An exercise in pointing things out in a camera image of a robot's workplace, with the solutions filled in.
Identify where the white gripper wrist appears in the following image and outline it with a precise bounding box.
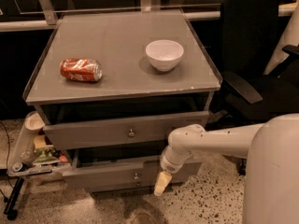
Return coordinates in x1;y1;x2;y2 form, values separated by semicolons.
154;146;192;196

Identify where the grey drawer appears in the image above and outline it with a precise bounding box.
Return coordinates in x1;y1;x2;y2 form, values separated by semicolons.
62;147;203;191
44;111;208;150
84;180;184;193

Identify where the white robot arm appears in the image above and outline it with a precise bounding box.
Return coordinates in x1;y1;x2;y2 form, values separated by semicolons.
154;113;299;224

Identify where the grey bottom drawer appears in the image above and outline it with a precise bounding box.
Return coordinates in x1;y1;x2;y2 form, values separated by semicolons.
84;180;184;193

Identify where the grey top drawer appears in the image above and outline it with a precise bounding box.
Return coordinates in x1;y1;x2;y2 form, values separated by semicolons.
44;111;208;150

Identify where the grey drawer cabinet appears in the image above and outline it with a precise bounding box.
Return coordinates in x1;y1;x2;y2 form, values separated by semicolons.
22;9;223;194

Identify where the white ceramic bowl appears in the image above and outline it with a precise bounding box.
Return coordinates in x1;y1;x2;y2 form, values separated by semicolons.
146;40;184;72

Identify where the white side tray with items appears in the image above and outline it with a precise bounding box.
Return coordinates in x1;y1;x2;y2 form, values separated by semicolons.
7;111;71;177

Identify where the crushed orange soda can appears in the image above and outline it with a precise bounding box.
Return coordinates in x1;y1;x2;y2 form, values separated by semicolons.
60;58;103;82

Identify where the black tray stand leg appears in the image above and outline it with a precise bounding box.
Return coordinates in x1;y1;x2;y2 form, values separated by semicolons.
4;177;24;220

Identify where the black office chair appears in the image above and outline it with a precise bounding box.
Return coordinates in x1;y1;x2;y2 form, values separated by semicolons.
211;0;299;175

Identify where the metal railing bar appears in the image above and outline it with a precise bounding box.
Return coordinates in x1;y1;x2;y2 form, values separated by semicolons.
0;2;298;32

